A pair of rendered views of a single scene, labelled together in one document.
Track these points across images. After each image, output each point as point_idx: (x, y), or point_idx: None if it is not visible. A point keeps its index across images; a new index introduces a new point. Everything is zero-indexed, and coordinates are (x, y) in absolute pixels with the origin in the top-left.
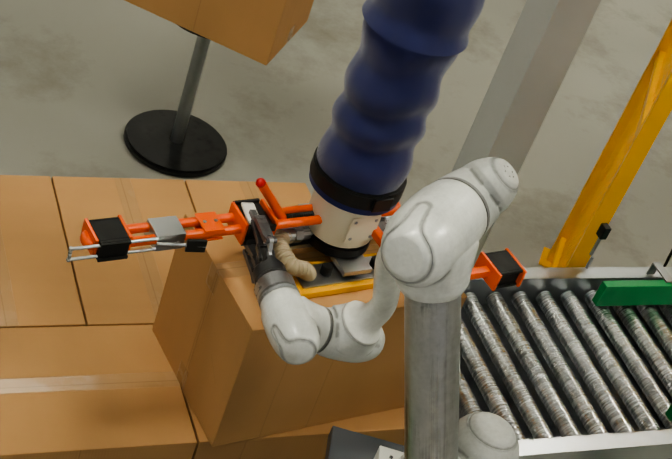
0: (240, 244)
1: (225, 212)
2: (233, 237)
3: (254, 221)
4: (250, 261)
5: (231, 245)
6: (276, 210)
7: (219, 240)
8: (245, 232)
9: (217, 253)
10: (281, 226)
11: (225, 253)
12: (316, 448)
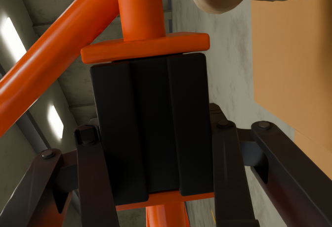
0: (306, 29)
1: (253, 18)
2: (290, 37)
3: (69, 203)
4: (288, 217)
5: (306, 59)
6: (77, 32)
7: (293, 81)
8: (149, 202)
9: (318, 121)
10: None
11: (321, 98)
12: None
